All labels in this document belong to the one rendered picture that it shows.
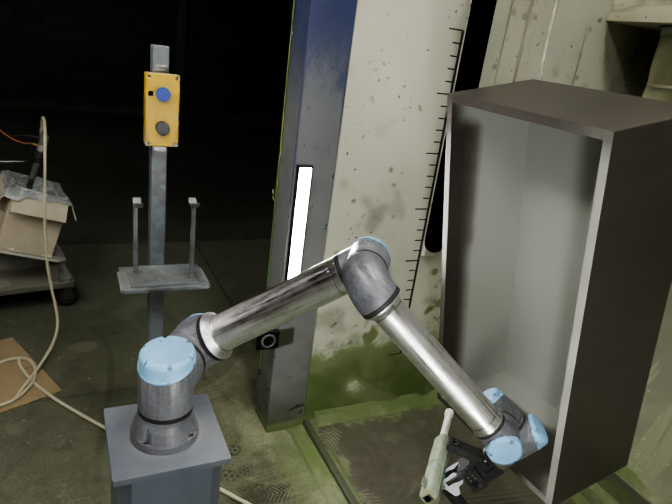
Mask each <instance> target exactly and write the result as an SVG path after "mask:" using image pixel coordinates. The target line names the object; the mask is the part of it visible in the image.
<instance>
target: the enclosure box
mask: <svg viewBox="0 0 672 504"><path fill-rule="evenodd" d="M671 282H672V102H668V101H662V100H656V99H650V98H644V97H638V96H632V95H626V94H620V93H614V92H608V91H602V90H596V89H590V88H584V87H578V86H572V85H566V84H560V83H554V82H548V81H542V80H536V79H531V80H525V81H519V82H513V83H506V84H500V85H494V86H488V87H482V88H476V89H470V90H464V91H458V92H451V93H448V94H447V123H446V152H445V181H444V209H443V238H442V267H441V296H440V325H439V343H440V344H441V345H442V347H443V348H444V349H445V350H446V351H447V352H448V353H449V355H450V356H451V357H452V358H453V359H454V360H455V361H456V363H457V364H458V365H459V366H460V367H461V368H462V369H463V371H464V372H465V373H466V374H467V375H468V376H469V377H470V379H471V380H472V381H473V382H474V383H475V384H476V385H477V387H478V388H479V389H480V390H481V391H482V392H485V391H486V390H488V389H490V388H498V389H499V390H500V391H501V392H503V393H504V395H505V396H506V397H507V398H509V399H510V400H511V401H512V402H513V403H514V404H515V405H516V406H517V407H518V408H519V409H520V410H521V411H522V412H523V413H524V414H525V415H526V416H528V415H529V414H533V415H534V416H536V417H537V418H538V419H539V421H540V422H541V423H542V425H543V427H544V429H545V431H546V433H547V436H548V443H547V445H545V446H544V447H542V448H541V449H540V450H537V451H536V452H534V453H532V454H530V455H529V456H527V457H525V458H523V459H522V460H520V461H518V462H516V463H515V464H514V465H512V466H510V467H509V468H510V469H511V470H512V471H513V472H514V473H515V474H516V475H517V476H518V477H519V478H520V479H521V480H522V481H523V482H524V483H525V484H526V485H527V486H528V487H529V488H530V489H531V490H532V491H533V492H534V493H535V494H537V495H538V496H539V497H540V498H541V499H542V500H543V501H544V502H545V503H546V504H559V503H561V502H563V501H565V500H566V499H568V498H570V497H572V496H573V495H575V494H577V493H579V492H580V491H582V490H584V489H586V488H588V487H589V486H591V485H593V484H595V483H596V482H598V481H600V480H602V479H604V478H605V477H607V476H609V475H611V474H612V473H614V472H616V471H618V470H619V469H621V468H623V467H625V466H627V464H628V460H629V455H630V451H631V447H632V443H633V439H634V435H635V431H636V426H637V422H638V418H639V414H640V410H641V406H642V402H643V398H644V393H645V389H646V385H647V381H648V377H649V373H650V369H651V364H652V360H653V356H654V352H655V348H656V344H657V340H658V336H659V331H660V327H661V323H662V319H663V315H664V311H665V307H666V302H667V298H668V294H669V290H670V286H671Z"/></svg>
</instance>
